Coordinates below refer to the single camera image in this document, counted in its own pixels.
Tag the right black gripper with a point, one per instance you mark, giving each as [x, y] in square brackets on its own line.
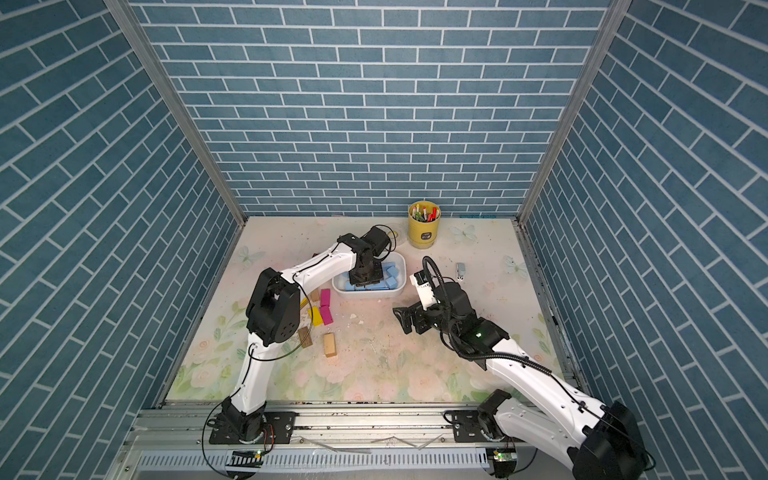
[407, 320]

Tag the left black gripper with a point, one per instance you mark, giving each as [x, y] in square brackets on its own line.
[377, 278]

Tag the blue long block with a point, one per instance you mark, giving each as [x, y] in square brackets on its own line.
[372, 287]

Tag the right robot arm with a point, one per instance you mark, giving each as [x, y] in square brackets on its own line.
[540, 390]

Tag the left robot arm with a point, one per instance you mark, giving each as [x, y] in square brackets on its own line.
[273, 316]

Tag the upper magenta block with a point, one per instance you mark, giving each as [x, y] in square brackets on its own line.
[325, 297]

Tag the magenta block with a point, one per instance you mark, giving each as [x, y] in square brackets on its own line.
[325, 297]
[326, 315]

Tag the lower magenta block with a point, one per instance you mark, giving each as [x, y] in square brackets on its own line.
[326, 315]

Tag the yellow block lower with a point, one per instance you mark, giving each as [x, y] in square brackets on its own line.
[316, 317]

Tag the yellow pen cup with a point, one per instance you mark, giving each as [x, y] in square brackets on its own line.
[423, 222]

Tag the natural wood block lower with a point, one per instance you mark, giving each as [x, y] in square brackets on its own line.
[330, 345]

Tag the brown wood block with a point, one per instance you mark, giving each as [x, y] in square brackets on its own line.
[305, 337]

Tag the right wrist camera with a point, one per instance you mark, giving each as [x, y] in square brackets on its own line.
[421, 280]

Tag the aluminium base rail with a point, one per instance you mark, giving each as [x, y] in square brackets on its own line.
[321, 438]

